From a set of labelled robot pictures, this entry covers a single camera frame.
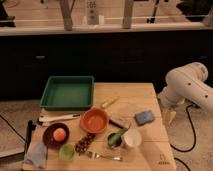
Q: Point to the metal fork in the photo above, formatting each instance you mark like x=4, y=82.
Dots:
x=95, y=155

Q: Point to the white cup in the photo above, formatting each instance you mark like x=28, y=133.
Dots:
x=132, y=138

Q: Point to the orange fruit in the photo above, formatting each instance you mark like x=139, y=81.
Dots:
x=59, y=135

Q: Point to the orange bowl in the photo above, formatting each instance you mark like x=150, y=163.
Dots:
x=94, y=121

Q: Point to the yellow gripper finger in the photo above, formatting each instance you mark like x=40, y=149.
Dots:
x=168, y=116

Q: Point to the small green cup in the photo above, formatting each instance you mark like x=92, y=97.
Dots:
x=67, y=152

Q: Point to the white handled utensil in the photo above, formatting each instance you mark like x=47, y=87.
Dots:
x=56, y=118

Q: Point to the green vegetable in bowl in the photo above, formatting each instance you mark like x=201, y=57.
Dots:
x=114, y=139

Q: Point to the green plastic tray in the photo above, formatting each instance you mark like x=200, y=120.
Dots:
x=68, y=93

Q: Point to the grey cloth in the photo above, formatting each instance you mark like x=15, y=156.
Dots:
x=37, y=156

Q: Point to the dark red plate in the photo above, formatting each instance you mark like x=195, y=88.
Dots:
x=48, y=138

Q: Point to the blue sponge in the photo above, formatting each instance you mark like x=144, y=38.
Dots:
x=144, y=117

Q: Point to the wooden brush block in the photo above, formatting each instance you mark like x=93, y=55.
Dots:
x=120, y=122

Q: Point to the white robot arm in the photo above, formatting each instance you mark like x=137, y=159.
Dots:
x=185, y=83

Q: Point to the bunch of dark grapes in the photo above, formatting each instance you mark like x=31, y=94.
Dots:
x=83, y=144

